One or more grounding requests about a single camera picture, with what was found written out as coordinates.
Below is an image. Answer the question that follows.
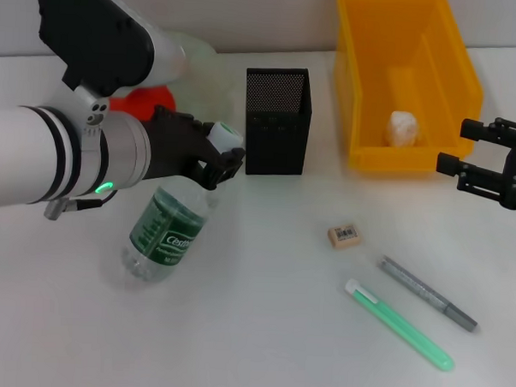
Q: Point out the grey pen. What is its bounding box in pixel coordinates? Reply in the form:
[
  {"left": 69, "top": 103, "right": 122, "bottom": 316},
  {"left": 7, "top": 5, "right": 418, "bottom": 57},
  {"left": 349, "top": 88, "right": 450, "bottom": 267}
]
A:
[{"left": 373, "top": 254, "right": 482, "bottom": 334}]

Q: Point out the black mesh pen holder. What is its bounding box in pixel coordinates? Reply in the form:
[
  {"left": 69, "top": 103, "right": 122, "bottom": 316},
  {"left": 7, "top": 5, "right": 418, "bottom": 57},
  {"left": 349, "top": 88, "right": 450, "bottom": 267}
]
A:
[{"left": 241, "top": 65, "right": 316, "bottom": 179}]

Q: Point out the silver left wrist cable connector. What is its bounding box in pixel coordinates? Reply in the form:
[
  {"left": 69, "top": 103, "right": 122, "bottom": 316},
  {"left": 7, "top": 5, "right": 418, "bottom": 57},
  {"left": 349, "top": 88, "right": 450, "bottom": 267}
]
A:
[{"left": 43, "top": 193, "right": 105, "bottom": 223}]

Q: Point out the white paper ball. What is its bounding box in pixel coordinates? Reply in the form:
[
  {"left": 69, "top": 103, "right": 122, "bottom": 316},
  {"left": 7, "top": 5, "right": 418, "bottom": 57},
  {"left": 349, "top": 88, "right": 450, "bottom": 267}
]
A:
[{"left": 384, "top": 109, "right": 422, "bottom": 148}]

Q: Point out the clear wavy glass fruit plate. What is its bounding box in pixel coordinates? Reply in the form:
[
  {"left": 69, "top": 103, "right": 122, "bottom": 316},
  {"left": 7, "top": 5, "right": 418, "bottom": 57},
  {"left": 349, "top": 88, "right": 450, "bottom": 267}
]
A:
[{"left": 169, "top": 32, "right": 239, "bottom": 132}]

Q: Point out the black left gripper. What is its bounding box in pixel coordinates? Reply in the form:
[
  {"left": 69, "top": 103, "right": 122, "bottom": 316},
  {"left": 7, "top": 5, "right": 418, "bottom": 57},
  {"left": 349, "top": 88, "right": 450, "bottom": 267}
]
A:
[{"left": 136, "top": 104, "right": 249, "bottom": 192}]

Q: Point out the red-orange toy fruit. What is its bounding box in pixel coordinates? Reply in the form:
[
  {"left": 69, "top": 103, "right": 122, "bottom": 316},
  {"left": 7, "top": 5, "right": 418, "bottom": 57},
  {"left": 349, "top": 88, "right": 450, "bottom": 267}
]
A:
[{"left": 107, "top": 82, "right": 179, "bottom": 123}]

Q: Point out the green pen with white cap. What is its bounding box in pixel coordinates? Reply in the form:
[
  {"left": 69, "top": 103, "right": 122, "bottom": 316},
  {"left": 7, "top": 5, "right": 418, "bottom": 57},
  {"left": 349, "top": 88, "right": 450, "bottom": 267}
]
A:
[{"left": 341, "top": 278, "right": 459, "bottom": 374}]

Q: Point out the clear green-label water bottle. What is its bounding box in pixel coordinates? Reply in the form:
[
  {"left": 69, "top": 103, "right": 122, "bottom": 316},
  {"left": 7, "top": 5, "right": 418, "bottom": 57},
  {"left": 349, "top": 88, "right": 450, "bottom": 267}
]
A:
[{"left": 119, "top": 116, "right": 246, "bottom": 295}]

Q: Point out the yellow plastic bin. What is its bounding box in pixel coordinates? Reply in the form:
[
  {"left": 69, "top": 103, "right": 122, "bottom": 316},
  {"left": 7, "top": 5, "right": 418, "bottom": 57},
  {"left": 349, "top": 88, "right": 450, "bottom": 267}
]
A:
[{"left": 329, "top": 0, "right": 489, "bottom": 178}]

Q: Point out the beige eraser with barcode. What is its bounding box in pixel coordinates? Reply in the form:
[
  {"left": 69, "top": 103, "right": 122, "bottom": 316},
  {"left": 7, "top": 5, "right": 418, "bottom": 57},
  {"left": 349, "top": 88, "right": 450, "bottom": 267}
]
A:
[{"left": 326, "top": 221, "right": 364, "bottom": 251}]

